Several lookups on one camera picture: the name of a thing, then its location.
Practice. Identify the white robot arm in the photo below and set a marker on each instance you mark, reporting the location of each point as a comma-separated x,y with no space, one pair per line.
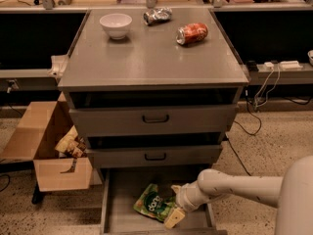
291,195

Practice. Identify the white ceramic bowl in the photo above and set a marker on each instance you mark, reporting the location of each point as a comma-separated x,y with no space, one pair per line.
116,26

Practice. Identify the crushed silver can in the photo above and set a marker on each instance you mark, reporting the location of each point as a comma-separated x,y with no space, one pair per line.
157,16

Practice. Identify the grey drawer cabinet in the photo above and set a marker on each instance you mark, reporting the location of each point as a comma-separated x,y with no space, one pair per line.
150,69

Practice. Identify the snack bags in box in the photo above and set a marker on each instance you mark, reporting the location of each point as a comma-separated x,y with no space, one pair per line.
72,145

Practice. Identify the top grey drawer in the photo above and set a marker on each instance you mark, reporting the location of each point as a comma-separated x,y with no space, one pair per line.
153,120

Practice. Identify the bottom grey drawer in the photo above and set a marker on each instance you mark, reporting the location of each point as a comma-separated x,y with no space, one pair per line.
124,186

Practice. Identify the orange soda can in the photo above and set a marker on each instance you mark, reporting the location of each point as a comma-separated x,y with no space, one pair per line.
191,33

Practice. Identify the green rice chip bag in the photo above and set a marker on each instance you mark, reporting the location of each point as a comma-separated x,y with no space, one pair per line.
152,205

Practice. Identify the middle grey drawer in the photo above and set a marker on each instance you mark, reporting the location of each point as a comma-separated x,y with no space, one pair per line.
154,156

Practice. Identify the white power strip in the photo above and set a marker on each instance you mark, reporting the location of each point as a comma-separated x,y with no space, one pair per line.
284,65

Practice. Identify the open cardboard box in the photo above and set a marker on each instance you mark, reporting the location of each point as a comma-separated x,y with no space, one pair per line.
35,138

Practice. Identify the grey drawer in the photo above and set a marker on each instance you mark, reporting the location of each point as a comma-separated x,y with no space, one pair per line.
124,186
153,120
154,156

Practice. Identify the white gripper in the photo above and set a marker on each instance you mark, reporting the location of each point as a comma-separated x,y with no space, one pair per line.
186,198

